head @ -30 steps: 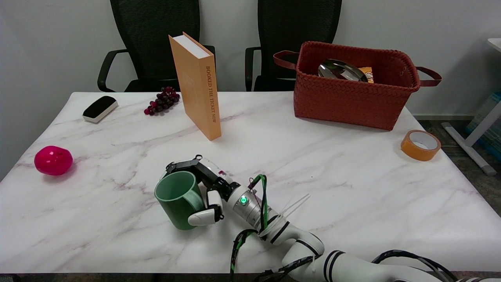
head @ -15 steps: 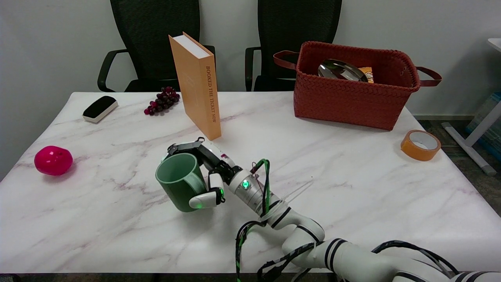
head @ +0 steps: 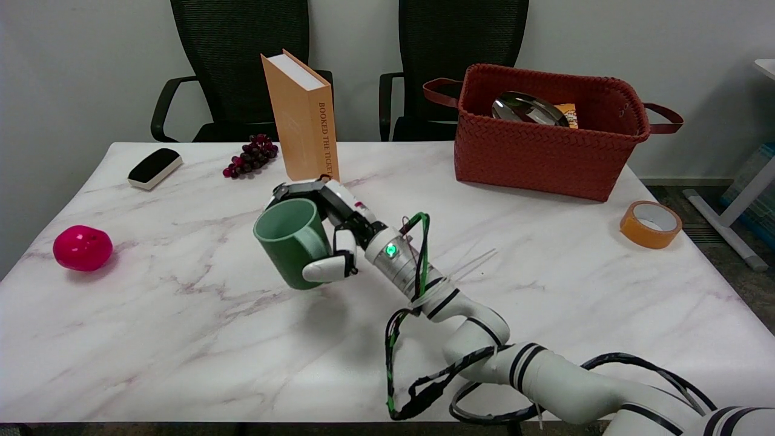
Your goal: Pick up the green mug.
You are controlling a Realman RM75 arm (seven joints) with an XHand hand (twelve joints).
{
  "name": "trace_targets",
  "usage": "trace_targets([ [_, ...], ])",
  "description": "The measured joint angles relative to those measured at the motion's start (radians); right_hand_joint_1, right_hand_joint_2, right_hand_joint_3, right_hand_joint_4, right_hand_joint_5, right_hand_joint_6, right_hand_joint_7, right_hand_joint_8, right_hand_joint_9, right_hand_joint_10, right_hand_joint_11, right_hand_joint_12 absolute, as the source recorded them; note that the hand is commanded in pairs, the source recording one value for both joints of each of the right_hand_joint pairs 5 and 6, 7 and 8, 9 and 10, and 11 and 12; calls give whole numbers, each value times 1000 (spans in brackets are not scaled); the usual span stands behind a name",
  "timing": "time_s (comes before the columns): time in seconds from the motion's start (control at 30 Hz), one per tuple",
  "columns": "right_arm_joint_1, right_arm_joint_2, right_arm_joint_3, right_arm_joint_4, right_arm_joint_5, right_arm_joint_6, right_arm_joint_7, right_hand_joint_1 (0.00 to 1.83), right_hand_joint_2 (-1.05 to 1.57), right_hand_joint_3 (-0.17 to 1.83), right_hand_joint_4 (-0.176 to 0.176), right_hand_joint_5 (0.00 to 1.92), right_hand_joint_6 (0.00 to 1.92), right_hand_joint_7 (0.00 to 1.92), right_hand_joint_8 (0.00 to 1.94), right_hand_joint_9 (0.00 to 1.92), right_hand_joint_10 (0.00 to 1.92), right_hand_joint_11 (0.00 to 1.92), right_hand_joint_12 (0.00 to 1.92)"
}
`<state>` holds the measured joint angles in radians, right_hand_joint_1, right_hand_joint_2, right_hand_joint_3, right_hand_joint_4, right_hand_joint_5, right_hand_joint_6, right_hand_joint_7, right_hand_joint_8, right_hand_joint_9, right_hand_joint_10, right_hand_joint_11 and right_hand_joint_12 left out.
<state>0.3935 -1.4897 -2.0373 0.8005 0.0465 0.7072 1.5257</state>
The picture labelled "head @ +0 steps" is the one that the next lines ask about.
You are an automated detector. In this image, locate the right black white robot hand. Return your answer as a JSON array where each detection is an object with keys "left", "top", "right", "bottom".
[{"left": 266, "top": 176, "right": 389, "bottom": 284}]

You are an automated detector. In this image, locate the green mug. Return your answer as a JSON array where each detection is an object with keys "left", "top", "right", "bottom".
[{"left": 253, "top": 198, "right": 334, "bottom": 291}]

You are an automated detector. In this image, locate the orange hardcover book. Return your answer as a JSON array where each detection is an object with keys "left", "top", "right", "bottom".
[{"left": 260, "top": 49, "right": 340, "bottom": 183}]

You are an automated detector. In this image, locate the dark red grape bunch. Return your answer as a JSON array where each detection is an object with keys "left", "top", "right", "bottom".
[{"left": 222, "top": 134, "right": 279, "bottom": 179}]

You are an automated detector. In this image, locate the black mesh office chair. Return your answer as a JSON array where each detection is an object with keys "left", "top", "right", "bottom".
[
  {"left": 150, "top": 0, "right": 335, "bottom": 144},
  {"left": 378, "top": 0, "right": 530, "bottom": 142}
]

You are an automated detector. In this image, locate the red woven basket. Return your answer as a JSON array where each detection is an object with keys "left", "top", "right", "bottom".
[{"left": 422, "top": 64, "right": 685, "bottom": 203}]

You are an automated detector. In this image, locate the black white board eraser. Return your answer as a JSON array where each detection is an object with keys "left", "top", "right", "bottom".
[{"left": 127, "top": 148, "right": 183, "bottom": 191}]

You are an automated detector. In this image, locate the shiny metal plate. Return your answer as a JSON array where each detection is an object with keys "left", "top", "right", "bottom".
[{"left": 491, "top": 91, "right": 570, "bottom": 128}]

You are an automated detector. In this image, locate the pink round toy fruit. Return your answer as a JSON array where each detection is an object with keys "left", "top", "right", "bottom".
[{"left": 52, "top": 225, "right": 114, "bottom": 273}]

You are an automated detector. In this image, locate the orange tape roll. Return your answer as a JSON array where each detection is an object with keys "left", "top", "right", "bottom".
[{"left": 619, "top": 200, "right": 683, "bottom": 249}]

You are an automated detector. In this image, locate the black green cable bundle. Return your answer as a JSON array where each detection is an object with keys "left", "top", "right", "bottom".
[{"left": 384, "top": 212, "right": 515, "bottom": 421}]

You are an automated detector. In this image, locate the clear plastic cable tie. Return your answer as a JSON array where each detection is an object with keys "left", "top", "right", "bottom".
[{"left": 412, "top": 248, "right": 498, "bottom": 303}]

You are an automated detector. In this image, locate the black cable loop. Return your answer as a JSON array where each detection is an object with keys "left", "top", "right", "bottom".
[{"left": 449, "top": 353, "right": 718, "bottom": 424}]

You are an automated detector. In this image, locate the white desk frame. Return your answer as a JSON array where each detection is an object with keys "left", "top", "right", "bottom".
[{"left": 683, "top": 59, "right": 775, "bottom": 272}]

